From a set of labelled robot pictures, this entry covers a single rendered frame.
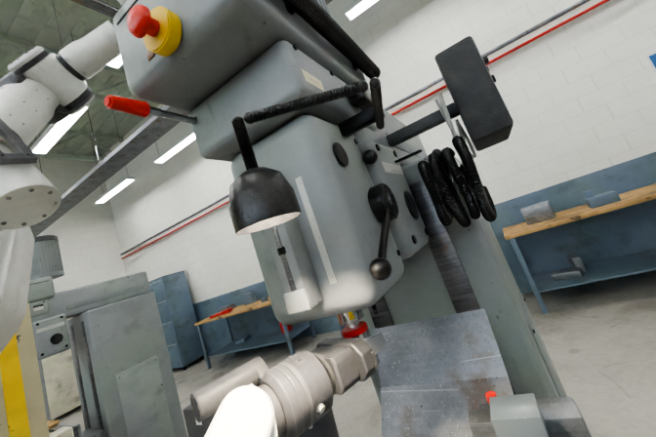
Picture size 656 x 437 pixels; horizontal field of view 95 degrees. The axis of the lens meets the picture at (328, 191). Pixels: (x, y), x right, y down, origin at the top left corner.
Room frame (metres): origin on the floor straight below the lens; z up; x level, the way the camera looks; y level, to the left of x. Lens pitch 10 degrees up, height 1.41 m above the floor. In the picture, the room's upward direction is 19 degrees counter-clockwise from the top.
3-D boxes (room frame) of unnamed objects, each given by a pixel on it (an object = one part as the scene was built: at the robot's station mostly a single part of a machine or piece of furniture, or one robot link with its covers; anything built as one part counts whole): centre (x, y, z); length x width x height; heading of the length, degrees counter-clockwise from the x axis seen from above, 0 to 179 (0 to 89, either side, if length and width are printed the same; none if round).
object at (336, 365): (0.50, 0.10, 1.23); 0.13 x 0.12 x 0.10; 44
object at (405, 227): (0.73, -0.05, 1.47); 0.24 x 0.19 x 0.26; 63
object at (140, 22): (0.33, 0.15, 1.76); 0.04 x 0.03 x 0.04; 63
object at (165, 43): (0.36, 0.14, 1.76); 0.06 x 0.02 x 0.06; 63
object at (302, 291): (0.46, 0.09, 1.45); 0.04 x 0.04 x 0.21; 63
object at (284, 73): (0.60, 0.02, 1.68); 0.34 x 0.24 x 0.10; 153
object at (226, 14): (0.57, 0.03, 1.81); 0.47 x 0.26 x 0.16; 153
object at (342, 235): (0.56, 0.03, 1.47); 0.21 x 0.19 x 0.32; 63
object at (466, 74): (0.68, -0.40, 1.62); 0.20 x 0.09 x 0.21; 153
